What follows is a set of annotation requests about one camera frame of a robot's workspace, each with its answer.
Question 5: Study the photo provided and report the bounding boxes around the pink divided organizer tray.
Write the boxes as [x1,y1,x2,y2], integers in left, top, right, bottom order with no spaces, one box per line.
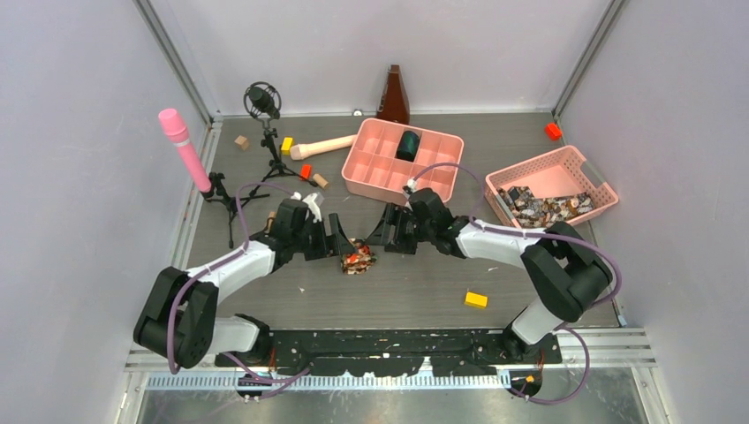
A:
[341,118,465,206]

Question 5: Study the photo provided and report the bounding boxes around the pink perforated basket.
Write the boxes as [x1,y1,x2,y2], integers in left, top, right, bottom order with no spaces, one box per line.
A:
[484,146,619,228]

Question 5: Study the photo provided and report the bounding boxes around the red block far corner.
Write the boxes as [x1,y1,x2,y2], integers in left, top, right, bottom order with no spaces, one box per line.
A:
[544,122,563,140]

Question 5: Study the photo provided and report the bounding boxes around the black microphone with tripod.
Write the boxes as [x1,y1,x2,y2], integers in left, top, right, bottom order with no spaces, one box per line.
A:
[206,81,306,250]

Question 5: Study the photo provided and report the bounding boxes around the dark green rolled tie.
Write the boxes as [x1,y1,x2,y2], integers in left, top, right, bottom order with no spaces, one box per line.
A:
[396,130,420,163]

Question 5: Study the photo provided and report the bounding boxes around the wooden cylinder block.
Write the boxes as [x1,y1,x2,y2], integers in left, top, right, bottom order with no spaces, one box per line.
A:
[313,173,329,190]

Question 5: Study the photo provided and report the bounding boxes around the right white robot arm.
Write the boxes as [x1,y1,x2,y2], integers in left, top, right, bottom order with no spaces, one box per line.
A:
[366,188,615,363]

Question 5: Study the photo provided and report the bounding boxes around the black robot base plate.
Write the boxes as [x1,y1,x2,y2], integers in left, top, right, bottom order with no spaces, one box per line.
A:
[215,329,562,395]

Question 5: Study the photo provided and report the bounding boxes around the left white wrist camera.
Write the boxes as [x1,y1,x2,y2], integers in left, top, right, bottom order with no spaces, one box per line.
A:
[291,192,324,223]

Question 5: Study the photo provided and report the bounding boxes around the wooden cube block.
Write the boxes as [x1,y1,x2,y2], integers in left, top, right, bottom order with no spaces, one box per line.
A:
[234,136,250,151]

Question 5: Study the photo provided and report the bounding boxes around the floral patterned necktie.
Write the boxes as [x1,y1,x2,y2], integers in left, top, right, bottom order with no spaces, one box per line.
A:
[341,238,377,275]

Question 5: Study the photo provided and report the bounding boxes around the patterned ties in basket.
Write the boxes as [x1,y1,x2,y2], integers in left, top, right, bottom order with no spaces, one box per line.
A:
[498,186,595,228]

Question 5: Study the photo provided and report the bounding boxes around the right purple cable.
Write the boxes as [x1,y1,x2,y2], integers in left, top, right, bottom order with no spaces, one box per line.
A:
[406,163,624,407]

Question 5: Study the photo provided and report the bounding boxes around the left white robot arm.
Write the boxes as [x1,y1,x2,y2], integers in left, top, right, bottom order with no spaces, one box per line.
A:
[132,196,357,372]

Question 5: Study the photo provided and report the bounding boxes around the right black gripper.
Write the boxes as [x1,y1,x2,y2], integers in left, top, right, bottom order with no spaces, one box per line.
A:
[366,203,435,256]

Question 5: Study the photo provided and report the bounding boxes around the brown wooden metronome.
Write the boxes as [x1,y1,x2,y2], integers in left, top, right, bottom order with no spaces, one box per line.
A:
[375,64,411,125]

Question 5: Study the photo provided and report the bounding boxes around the small orange block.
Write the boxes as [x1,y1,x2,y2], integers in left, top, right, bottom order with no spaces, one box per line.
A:
[299,163,312,180]

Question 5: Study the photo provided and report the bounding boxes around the small wooden rectangular block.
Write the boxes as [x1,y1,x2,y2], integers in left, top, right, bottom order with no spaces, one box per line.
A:
[264,211,276,233]

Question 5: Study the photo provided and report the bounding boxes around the yellow cube block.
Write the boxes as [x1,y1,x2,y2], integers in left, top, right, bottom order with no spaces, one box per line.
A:
[280,137,294,155]

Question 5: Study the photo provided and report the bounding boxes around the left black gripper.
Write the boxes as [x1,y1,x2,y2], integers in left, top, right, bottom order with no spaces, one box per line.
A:
[291,213,353,261]

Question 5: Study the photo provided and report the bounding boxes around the yellow block near front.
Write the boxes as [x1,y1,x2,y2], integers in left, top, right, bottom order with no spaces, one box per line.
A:
[464,291,488,309]

